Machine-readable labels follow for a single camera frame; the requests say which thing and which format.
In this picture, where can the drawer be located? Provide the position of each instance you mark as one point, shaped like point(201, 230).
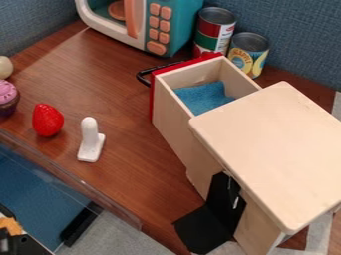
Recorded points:
point(171, 113)

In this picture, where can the blue cloth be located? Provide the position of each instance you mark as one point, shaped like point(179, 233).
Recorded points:
point(202, 98)

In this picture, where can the white toy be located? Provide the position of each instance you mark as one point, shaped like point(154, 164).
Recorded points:
point(91, 139)

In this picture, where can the green and red toy can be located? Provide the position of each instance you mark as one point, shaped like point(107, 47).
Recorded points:
point(208, 42)

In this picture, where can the toy microwave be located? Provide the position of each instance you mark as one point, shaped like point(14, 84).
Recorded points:
point(177, 26)

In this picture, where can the yellow toy can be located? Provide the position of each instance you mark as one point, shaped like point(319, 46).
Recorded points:
point(248, 58)

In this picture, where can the black clamp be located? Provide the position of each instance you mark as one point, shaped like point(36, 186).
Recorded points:
point(208, 225)

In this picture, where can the red toy strawberry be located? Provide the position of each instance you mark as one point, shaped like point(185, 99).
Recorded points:
point(47, 121)

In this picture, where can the purple toy cupcake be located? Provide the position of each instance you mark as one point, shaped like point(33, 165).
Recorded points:
point(7, 96)

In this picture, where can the white toy egg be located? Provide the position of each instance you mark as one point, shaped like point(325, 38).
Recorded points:
point(4, 67)

